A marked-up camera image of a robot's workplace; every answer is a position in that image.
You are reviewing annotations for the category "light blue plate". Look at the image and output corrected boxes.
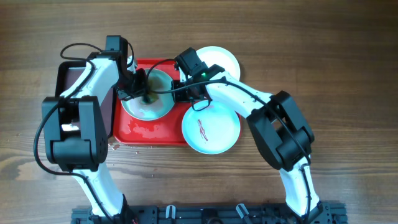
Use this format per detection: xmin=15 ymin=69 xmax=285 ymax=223
xmin=182 ymin=101 xmax=241 ymax=154
xmin=122 ymin=68 xmax=175 ymax=121

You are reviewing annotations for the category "green scrubbing sponge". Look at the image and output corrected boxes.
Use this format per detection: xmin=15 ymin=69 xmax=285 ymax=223
xmin=141 ymin=93 xmax=159 ymax=105

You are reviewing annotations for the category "white plate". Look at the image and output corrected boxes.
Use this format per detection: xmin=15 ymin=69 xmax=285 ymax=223
xmin=196 ymin=46 xmax=241 ymax=80

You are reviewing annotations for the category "light blue plate front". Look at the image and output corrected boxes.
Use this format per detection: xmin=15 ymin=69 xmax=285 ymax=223
xmin=182 ymin=101 xmax=241 ymax=154

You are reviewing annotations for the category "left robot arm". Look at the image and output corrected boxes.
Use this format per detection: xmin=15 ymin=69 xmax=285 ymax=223
xmin=33 ymin=35 xmax=149 ymax=223

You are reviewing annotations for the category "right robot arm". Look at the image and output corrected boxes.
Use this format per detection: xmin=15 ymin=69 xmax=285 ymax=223
xmin=173 ymin=47 xmax=320 ymax=223

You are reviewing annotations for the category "red plastic tray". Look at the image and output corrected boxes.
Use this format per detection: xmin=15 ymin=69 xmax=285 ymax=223
xmin=113 ymin=58 xmax=243 ymax=146

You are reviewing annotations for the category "black water tray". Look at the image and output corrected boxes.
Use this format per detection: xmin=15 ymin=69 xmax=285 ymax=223
xmin=55 ymin=60 xmax=117 ymax=138

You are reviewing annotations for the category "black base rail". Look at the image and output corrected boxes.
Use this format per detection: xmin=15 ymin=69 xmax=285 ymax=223
xmin=70 ymin=202 xmax=348 ymax=224

